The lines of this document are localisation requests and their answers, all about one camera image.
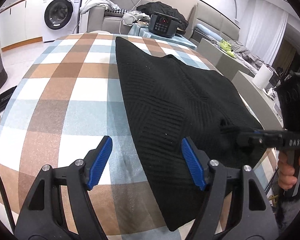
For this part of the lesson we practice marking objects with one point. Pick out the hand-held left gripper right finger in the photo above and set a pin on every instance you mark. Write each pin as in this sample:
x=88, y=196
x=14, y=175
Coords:
x=192, y=165

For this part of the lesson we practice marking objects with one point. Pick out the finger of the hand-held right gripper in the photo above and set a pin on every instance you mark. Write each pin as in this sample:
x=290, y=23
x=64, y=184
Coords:
x=260, y=137

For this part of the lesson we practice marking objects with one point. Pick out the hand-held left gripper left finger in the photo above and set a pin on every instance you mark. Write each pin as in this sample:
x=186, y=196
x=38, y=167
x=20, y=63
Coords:
x=101, y=162

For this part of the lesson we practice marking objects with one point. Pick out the black knit sweater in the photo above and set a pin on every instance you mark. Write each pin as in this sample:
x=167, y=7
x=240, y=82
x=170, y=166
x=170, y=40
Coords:
x=177, y=100

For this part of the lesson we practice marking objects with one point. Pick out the person's right forearm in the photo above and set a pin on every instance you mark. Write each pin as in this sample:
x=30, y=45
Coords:
x=290, y=212

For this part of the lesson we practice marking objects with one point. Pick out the person's right hand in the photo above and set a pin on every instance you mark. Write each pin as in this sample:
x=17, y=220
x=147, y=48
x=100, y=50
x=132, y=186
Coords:
x=285, y=177

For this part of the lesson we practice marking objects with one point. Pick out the low grey cabinet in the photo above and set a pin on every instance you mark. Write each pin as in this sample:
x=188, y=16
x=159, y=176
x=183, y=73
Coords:
x=255, y=100

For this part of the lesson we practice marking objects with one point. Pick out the paper towel roll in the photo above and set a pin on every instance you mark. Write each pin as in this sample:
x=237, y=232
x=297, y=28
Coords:
x=262, y=77

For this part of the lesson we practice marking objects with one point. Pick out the grey bed blanket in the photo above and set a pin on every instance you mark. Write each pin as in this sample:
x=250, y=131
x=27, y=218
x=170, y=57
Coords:
x=247, y=55

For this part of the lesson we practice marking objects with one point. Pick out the checkered tablecloth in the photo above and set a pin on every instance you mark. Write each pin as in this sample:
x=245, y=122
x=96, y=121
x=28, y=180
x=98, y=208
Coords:
x=65, y=92

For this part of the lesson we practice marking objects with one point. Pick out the tall grey cabinet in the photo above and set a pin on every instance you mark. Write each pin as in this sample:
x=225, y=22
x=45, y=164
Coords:
x=222, y=65

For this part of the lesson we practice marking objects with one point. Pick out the white curtain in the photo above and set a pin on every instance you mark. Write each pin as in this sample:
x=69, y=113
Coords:
x=267, y=27

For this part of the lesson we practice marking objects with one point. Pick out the yellow-green cloth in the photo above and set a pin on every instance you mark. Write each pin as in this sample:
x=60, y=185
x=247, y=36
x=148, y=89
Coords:
x=226, y=46

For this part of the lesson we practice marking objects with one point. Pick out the black flat box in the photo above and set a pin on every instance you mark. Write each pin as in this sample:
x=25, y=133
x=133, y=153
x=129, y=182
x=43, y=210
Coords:
x=6, y=98

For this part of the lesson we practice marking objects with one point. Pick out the small table with blue cloth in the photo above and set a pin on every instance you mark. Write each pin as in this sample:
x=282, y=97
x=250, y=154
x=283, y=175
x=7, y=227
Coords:
x=185, y=43

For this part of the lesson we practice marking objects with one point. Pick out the blue pillow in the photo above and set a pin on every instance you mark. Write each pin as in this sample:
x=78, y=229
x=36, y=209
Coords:
x=203, y=29

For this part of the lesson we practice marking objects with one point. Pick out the grey bed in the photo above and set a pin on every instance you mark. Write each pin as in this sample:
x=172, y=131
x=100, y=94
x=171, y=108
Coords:
x=210, y=15

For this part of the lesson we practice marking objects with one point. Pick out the round stool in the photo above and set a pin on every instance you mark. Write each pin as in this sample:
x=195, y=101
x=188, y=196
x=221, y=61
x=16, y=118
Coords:
x=100, y=32

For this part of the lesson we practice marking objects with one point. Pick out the grey sofa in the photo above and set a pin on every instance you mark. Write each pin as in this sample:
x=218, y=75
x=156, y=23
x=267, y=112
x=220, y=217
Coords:
x=97, y=22

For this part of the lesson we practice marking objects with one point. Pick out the black pressure cooker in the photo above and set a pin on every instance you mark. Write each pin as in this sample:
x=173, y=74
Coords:
x=163, y=25

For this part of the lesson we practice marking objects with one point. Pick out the white cloth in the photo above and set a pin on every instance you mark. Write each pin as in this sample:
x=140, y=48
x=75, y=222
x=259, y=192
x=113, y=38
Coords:
x=131, y=17

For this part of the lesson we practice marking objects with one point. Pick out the houndstooth pillow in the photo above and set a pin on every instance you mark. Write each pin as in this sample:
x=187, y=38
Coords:
x=117, y=11

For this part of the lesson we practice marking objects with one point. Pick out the white washing machine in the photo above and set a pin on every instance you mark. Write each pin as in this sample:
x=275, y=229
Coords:
x=60, y=12

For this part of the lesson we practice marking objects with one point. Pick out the black knit cloth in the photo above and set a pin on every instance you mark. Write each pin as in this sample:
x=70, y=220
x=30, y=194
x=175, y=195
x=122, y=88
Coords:
x=165, y=8

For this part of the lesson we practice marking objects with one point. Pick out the white kitchen counter cabinets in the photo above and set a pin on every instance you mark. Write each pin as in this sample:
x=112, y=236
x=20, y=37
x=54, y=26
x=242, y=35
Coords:
x=17, y=22

